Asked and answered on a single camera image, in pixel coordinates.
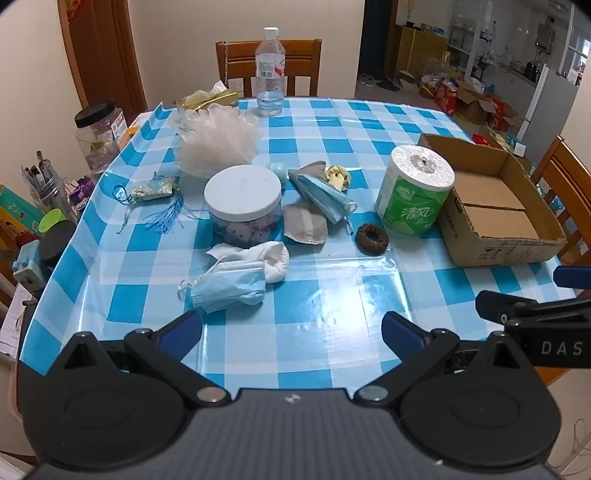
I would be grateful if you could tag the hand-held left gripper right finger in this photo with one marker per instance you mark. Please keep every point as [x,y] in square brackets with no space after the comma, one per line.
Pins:
[401,330]

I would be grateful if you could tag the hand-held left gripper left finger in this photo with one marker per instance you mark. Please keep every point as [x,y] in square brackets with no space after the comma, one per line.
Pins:
[180,332]

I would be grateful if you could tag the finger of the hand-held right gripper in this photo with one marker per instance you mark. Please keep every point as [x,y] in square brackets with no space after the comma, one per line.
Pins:
[572,277]
[496,305]

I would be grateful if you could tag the blue face mask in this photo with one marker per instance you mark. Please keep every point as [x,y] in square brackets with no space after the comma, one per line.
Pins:
[323,196]
[231,286]

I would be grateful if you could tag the white sock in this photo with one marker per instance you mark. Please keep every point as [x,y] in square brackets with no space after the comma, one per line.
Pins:
[274,263]

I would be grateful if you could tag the blue sachet with tassel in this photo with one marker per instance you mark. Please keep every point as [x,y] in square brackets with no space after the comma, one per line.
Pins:
[152,190]

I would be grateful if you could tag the white mesh bath pouf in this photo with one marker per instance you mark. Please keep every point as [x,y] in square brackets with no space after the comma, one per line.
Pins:
[217,138]

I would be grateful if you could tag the blue checkered tablecloth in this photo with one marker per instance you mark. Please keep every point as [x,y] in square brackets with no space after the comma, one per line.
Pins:
[323,300]

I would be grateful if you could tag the brown scrunchie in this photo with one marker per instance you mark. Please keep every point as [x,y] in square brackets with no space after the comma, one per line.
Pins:
[371,237]

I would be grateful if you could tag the wooden chair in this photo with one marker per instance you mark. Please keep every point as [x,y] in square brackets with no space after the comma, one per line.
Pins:
[568,170]
[300,57]

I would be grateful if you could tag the toilet paper roll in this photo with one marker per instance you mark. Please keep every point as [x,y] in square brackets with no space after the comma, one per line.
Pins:
[411,194]

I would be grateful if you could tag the black round container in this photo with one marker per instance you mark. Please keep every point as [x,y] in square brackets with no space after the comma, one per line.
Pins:
[57,242]

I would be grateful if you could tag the white lid plastic jar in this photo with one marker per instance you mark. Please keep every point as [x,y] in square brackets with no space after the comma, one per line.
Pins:
[242,191]

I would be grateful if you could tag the stack of papers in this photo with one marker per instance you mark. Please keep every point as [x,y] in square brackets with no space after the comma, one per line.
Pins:
[11,323]

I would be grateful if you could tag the green lid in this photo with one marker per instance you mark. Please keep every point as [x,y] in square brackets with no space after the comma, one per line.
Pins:
[51,220]

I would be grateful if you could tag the grey refrigerator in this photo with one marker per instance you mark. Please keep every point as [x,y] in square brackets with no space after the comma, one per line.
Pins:
[549,106]

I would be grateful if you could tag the small pale blue ball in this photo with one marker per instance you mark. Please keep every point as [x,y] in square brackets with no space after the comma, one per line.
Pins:
[278,170]

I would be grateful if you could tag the glass jar of pens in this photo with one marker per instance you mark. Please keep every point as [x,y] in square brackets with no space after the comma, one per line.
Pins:
[46,189]

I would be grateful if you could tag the open cardboard floor box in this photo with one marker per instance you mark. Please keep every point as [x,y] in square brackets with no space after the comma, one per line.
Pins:
[475,104]

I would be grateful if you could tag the colourful cardboard package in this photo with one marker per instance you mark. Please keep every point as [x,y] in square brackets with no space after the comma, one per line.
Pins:
[16,217]

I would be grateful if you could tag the black lid plastic jar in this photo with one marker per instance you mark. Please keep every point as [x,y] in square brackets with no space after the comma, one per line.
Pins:
[99,138]

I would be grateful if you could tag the electric kettle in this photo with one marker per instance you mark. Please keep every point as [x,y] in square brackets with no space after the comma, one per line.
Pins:
[532,70]

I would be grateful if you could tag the red snack packets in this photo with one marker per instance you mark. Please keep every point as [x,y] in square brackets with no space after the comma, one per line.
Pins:
[445,98]

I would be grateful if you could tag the gold tissue box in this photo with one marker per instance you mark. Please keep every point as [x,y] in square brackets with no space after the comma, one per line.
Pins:
[207,99]

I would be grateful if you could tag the slippers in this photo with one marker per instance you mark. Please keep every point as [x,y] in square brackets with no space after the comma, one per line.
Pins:
[376,82]

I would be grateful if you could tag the yellow wooden cabinet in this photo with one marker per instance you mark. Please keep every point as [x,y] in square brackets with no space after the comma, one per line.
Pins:
[418,50]

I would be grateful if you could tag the clear water bottle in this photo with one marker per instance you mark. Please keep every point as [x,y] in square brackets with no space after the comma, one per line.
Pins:
[270,69]

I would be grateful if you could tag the brown wooden door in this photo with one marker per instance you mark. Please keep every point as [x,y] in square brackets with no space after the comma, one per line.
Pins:
[106,50]

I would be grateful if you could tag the white wall switch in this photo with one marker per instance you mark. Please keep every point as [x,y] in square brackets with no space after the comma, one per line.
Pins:
[520,149]

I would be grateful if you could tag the wall water heater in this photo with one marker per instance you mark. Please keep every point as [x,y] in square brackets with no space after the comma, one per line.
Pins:
[545,33]

